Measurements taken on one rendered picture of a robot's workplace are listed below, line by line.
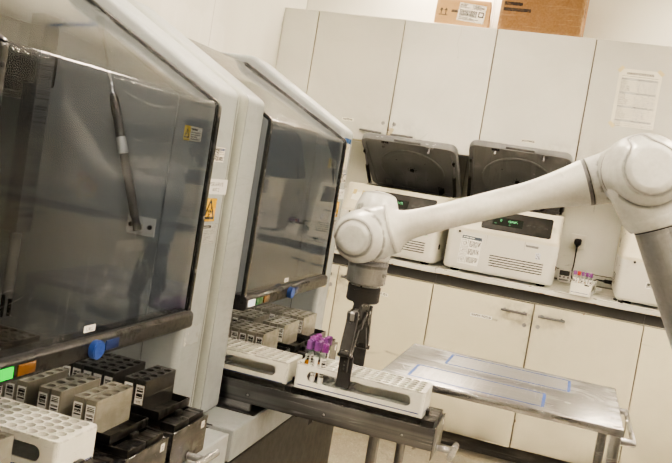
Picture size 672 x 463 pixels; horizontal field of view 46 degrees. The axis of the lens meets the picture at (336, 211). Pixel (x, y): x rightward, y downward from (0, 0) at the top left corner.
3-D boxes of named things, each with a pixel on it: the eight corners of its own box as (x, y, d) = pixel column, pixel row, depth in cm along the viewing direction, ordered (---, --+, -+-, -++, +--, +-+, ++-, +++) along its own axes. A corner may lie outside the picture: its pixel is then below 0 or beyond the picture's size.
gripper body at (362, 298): (376, 289, 171) (369, 331, 172) (385, 286, 180) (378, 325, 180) (343, 283, 174) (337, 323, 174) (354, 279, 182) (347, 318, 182)
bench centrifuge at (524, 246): (441, 268, 402) (463, 135, 398) (457, 260, 461) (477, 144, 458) (552, 289, 386) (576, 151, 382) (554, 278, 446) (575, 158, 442)
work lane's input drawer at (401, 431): (147, 386, 185) (152, 349, 185) (175, 374, 198) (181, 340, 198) (450, 467, 164) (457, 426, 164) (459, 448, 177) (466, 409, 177)
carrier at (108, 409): (119, 416, 138) (124, 383, 138) (129, 419, 138) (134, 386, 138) (80, 435, 127) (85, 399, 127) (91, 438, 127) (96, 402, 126)
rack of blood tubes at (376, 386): (292, 388, 176) (296, 362, 176) (306, 379, 186) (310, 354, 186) (420, 421, 168) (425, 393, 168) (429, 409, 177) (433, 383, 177)
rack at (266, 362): (168, 360, 186) (172, 334, 185) (188, 353, 195) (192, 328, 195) (284, 390, 177) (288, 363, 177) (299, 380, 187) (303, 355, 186)
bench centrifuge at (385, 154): (332, 247, 420) (351, 128, 416) (365, 242, 478) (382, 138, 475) (433, 266, 402) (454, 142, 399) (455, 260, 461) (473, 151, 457)
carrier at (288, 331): (289, 339, 221) (293, 318, 220) (296, 340, 220) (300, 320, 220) (274, 346, 210) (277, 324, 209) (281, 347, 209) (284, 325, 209)
